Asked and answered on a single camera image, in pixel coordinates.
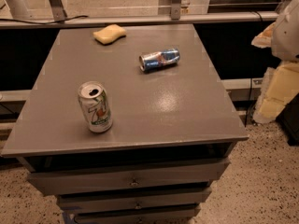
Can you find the top grey drawer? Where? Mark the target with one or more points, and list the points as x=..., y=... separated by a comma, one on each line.
x=128, y=177

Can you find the white pipe top left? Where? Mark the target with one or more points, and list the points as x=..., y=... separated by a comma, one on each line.
x=18, y=9

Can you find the grey metal rail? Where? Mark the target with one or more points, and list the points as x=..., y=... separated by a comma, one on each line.
x=82, y=21

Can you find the bottom grey drawer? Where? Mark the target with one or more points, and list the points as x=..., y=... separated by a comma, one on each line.
x=140, y=216

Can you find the white green 7up can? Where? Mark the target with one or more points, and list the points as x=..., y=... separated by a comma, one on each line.
x=93, y=101

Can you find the grey drawer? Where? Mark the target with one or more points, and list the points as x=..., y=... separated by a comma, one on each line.
x=132, y=199
x=128, y=177
x=140, y=216

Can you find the grey drawer cabinet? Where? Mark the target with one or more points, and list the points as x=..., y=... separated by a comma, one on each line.
x=179, y=112

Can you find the middle grey drawer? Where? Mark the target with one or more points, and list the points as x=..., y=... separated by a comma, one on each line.
x=132, y=199

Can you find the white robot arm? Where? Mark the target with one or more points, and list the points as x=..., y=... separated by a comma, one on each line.
x=285, y=37

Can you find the yellow sponge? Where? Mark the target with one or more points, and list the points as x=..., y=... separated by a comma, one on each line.
x=109, y=34

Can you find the yellow foam block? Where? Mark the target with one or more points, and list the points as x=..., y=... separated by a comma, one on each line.
x=280, y=85

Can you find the blue silver redbull can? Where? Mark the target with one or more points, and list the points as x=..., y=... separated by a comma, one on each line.
x=158, y=59

